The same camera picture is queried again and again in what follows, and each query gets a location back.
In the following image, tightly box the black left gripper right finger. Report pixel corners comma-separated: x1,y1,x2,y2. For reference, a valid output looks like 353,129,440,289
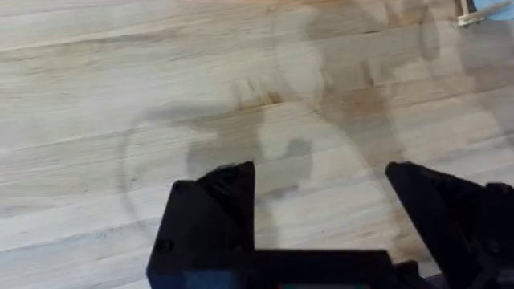
384,161,514,289

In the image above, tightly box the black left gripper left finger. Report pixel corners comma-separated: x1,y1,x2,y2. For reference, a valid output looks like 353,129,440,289
145,161,257,289

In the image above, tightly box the pale wooden stand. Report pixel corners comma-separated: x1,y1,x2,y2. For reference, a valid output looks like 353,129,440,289
456,0,513,28

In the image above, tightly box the light blue plate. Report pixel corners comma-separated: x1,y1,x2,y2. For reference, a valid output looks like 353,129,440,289
472,0,514,22

